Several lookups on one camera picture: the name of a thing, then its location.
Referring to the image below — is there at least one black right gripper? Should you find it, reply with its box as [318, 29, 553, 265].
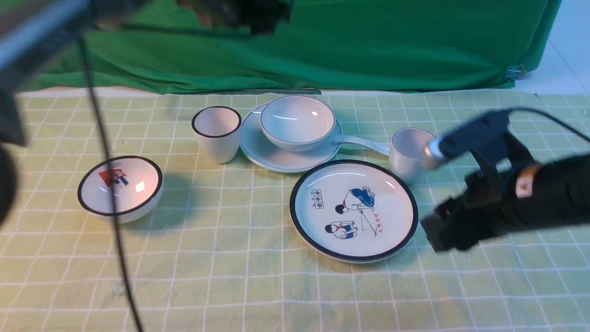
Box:
[420, 154, 589, 253]

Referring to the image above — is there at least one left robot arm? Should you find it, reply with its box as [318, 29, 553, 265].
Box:
[0, 0, 146, 223]

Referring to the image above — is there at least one black-rimmed bowl with flag picture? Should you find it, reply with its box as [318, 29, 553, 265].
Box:
[77, 156, 164, 224]

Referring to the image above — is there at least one green backdrop cloth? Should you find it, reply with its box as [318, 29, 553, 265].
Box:
[23, 0, 562, 95]

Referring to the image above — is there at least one black-rimmed plate with cartoon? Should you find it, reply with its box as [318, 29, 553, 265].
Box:
[289, 160, 419, 263]

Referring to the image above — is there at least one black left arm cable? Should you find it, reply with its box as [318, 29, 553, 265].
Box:
[76, 35, 144, 332]

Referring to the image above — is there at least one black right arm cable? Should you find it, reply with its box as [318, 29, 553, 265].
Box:
[505, 107, 590, 143]

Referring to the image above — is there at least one plain white thin-rimmed bowl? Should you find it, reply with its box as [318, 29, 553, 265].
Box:
[260, 96, 336, 152]

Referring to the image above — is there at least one metal binder clip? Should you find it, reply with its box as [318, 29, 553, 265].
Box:
[504, 64, 527, 82]

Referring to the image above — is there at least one plain white ceramic spoon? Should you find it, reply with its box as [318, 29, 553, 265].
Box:
[334, 134, 389, 157]

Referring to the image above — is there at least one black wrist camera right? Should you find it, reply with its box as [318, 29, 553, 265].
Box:
[420, 109, 535, 176]

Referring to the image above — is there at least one white cup thick black rim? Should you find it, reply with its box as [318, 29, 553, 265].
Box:
[191, 107, 242, 164]

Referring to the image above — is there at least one light green checked tablecloth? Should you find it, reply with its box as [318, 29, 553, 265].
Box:
[0, 93, 590, 332]

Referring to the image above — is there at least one plain white thin-rimmed plate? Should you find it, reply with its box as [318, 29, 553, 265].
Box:
[240, 103, 341, 173]

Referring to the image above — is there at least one white cup thin rim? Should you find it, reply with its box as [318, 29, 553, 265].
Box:
[389, 127, 435, 185]

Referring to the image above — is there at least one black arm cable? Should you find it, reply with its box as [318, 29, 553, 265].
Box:
[76, 35, 144, 332]
[505, 107, 590, 143]

